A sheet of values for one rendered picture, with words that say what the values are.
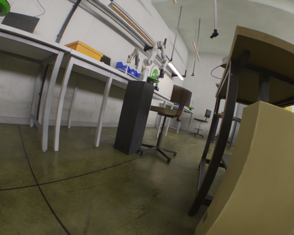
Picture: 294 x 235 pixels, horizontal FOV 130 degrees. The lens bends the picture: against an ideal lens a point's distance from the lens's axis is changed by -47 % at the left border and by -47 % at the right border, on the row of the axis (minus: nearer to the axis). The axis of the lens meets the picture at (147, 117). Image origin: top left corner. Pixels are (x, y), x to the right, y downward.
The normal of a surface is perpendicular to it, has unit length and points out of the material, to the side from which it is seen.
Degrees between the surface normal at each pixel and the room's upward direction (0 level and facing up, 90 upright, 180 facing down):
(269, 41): 90
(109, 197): 0
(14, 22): 90
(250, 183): 90
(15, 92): 90
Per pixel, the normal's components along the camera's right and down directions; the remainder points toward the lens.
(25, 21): 0.69, 0.20
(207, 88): -0.50, -0.06
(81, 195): 0.22, -0.97
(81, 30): 0.84, 0.22
